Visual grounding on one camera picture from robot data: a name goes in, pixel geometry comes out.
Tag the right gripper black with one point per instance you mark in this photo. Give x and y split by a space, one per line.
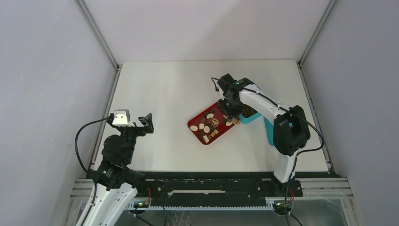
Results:
229 113

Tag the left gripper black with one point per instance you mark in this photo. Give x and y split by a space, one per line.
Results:
147 122

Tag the wooden tongs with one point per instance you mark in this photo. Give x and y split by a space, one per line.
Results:
235 121

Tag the teal chocolate box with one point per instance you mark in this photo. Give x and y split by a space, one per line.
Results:
251 117

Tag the red chocolate tray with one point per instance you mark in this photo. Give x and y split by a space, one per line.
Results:
209 125

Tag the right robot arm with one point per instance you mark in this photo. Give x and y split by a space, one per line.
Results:
290 131

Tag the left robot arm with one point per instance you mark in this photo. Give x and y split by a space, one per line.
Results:
115 184

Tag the teal box lid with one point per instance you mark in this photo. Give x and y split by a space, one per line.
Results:
269 131

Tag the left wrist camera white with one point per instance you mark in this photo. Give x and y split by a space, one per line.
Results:
122 118

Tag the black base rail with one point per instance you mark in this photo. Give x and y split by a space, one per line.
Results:
215 189

